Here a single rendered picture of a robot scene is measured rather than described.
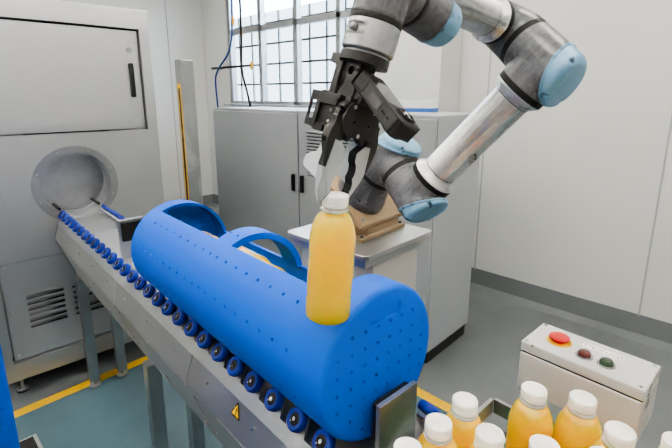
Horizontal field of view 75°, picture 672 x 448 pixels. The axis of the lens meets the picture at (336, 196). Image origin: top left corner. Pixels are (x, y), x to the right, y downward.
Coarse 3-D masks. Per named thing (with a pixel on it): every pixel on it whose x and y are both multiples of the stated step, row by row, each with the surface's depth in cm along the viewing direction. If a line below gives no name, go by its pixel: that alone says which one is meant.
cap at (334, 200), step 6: (330, 192) 64; (336, 192) 64; (342, 192) 65; (324, 198) 62; (330, 198) 62; (336, 198) 62; (342, 198) 62; (348, 198) 63; (324, 204) 63; (330, 204) 62; (336, 204) 62; (342, 204) 62
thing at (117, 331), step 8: (112, 320) 240; (112, 328) 242; (120, 328) 243; (112, 336) 244; (120, 336) 244; (120, 344) 245; (120, 352) 245; (120, 360) 246; (120, 368) 247; (120, 376) 248
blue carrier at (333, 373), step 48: (144, 240) 124; (192, 240) 109; (240, 240) 101; (288, 240) 111; (192, 288) 100; (240, 288) 88; (288, 288) 81; (384, 288) 75; (240, 336) 85; (288, 336) 75; (336, 336) 69; (384, 336) 77; (288, 384) 75; (336, 384) 70; (384, 384) 79; (336, 432) 72
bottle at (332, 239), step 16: (320, 208) 63; (320, 224) 62; (336, 224) 62; (352, 224) 63; (320, 240) 62; (336, 240) 62; (352, 240) 63; (320, 256) 62; (336, 256) 62; (352, 256) 64; (320, 272) 63; (336, 272) 63; (352, 272) 65; (320, 288) 63; (336, 288) 63; (320, 304) 64; (336, 304) 64; (320, 320) 64; (336, 320) 64
